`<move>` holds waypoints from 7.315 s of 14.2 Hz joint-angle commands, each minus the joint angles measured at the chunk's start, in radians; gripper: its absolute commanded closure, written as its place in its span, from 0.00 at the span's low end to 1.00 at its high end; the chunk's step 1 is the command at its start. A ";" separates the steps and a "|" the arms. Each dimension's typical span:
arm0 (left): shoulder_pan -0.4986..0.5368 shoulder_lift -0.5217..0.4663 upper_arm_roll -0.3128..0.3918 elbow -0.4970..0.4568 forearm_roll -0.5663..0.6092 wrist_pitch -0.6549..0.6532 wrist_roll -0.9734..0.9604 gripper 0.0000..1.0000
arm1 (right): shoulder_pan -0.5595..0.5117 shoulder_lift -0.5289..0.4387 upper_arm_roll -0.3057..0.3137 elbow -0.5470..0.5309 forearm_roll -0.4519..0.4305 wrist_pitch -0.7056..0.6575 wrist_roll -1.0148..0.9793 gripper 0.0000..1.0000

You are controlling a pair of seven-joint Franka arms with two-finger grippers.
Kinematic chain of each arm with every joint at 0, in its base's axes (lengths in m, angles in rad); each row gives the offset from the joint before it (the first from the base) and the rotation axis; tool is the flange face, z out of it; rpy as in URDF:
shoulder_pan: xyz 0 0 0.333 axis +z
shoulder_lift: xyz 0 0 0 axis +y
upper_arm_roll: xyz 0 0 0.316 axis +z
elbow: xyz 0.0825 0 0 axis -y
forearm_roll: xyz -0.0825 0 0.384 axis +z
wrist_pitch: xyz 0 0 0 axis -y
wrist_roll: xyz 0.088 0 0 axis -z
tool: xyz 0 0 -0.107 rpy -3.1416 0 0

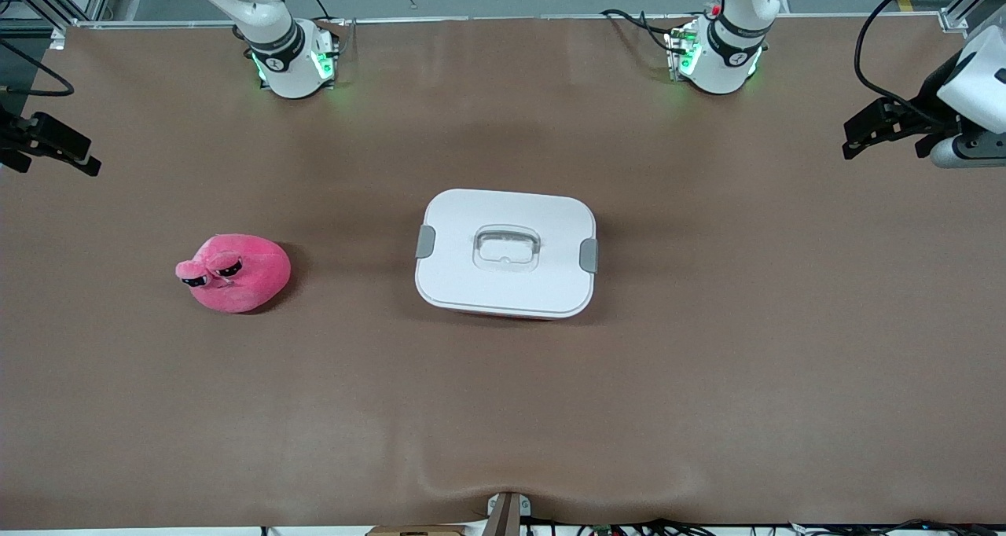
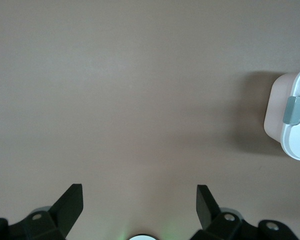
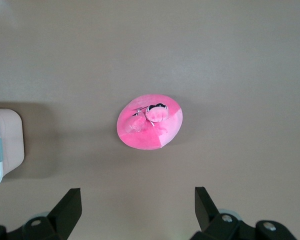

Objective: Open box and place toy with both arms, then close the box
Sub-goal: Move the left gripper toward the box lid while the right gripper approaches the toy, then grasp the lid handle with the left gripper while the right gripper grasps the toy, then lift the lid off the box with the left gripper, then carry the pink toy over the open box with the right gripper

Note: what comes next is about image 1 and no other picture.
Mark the pink plastic box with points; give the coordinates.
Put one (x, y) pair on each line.
(503, 314)

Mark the brown table mat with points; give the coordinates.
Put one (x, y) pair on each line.
(503, 410)

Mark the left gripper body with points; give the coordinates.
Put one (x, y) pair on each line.
(932, 96)

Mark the white box lid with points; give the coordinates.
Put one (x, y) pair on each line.
(456, 269)

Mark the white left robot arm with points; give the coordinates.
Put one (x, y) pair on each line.
(723, 64)

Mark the pink plush toy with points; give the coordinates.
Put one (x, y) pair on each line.
(251, 273)

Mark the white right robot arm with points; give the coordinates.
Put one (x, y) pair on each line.
(287, 64)

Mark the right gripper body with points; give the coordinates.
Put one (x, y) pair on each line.
(11, 137)

